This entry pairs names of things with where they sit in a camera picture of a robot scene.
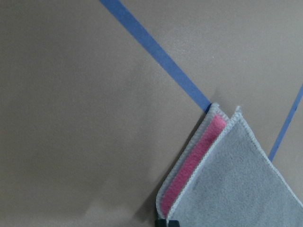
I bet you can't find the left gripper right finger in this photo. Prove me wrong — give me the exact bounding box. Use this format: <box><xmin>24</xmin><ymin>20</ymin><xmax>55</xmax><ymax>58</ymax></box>
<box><xmin>168</xmin><ymin>220</ymin><xmax>179</xmax><ymax>227</ymax></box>

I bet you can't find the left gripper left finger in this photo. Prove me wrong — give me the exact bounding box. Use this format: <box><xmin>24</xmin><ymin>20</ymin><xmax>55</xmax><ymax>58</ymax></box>
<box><xmin>154</xmin><ymin>219</ymin><xmax>166</xmax><ymax>227</ymax></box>

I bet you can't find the pink towel with grey trim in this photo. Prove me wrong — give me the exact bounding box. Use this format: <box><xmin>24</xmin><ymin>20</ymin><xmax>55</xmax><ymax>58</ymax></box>
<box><xmin>156</xmin><ymin>103</ymin><xmax>303</xmax><ymax>227</ymax></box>

